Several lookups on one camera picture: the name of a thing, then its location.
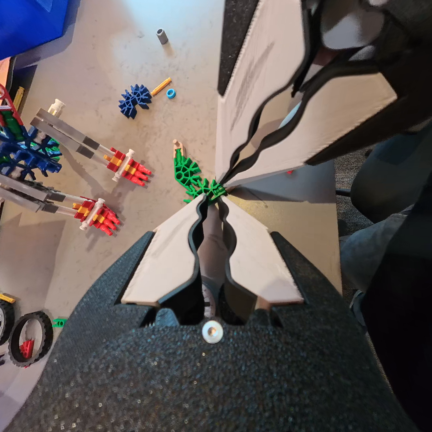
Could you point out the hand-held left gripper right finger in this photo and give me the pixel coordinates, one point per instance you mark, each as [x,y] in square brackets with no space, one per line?
[263,266]

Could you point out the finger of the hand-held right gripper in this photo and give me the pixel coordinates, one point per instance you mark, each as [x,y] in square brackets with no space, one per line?
[260,61]
[337,115]

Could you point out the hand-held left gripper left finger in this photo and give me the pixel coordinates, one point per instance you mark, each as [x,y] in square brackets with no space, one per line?
[165,266]

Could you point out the green fan-shaped connector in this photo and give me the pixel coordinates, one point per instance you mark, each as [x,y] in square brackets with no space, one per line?
[214,190]
[185,172]

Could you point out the tan connector piece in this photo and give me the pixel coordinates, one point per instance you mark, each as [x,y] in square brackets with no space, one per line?
[177,144]

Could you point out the small grey spacer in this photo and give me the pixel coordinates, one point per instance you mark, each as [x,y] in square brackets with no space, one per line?
[162,35]

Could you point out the short yellow rod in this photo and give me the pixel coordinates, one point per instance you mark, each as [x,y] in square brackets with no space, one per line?
[7,298]
[160,86]

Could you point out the person's leg in jeans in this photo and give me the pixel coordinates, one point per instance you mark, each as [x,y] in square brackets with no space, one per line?
[368,256]

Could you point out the small green plastic piece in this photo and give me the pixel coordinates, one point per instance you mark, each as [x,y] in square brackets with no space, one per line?
[59,322]

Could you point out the black toy tire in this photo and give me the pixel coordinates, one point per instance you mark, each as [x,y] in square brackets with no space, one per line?
[48,327]
[5,324]

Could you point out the blue snowflake connector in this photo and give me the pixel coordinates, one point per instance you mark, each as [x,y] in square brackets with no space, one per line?
[135,102]

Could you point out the red fan-shaped connector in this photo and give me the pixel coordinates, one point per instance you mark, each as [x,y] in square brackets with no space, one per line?
[27,348]

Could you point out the colourful toy construction model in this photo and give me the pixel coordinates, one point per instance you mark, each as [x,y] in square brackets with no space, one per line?
[27,152]

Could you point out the blue plastic bin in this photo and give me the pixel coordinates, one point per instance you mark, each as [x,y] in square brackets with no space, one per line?
[30,23]

